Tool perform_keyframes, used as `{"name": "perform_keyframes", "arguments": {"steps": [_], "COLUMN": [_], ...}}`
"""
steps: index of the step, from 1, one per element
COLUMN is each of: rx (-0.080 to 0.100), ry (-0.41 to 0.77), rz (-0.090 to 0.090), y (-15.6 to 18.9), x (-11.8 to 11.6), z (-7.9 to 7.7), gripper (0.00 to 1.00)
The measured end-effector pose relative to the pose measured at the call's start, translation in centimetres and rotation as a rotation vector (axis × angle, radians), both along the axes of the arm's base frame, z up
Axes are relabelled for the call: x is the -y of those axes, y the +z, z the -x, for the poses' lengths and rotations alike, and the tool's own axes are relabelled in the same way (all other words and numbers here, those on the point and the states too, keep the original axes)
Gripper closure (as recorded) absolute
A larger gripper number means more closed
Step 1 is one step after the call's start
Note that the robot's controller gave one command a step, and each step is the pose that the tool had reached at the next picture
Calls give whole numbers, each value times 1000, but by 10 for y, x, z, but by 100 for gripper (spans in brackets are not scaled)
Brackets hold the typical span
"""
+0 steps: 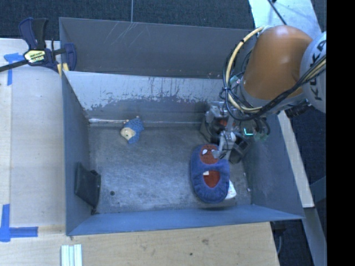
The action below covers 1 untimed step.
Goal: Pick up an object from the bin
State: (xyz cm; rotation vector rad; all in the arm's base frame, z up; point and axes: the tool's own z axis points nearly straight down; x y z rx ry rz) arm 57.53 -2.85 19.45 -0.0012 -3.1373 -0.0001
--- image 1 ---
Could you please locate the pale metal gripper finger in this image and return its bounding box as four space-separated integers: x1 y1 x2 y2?
225 131 237 160
211 133 227 160

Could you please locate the dark round cup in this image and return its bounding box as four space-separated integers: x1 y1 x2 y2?
228 139 251 165

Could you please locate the blue slipper with red face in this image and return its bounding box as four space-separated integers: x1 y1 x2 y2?
190 144 231 204

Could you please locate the white plastic piece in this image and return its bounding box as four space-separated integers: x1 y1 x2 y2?
224 180 237 201

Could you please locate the grey metal bin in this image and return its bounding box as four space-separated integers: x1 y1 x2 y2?
58 17 306 237

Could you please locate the small bear in blue knit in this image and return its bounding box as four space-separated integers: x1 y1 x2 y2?
119 116 145 145

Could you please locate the black flat block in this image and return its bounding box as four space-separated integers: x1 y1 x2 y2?
74 162 102 208

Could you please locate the pale wood board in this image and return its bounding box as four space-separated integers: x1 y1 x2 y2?
9 66 67 228

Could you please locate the black cylinder on white bracket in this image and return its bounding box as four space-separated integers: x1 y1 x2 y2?
284 100 312 119

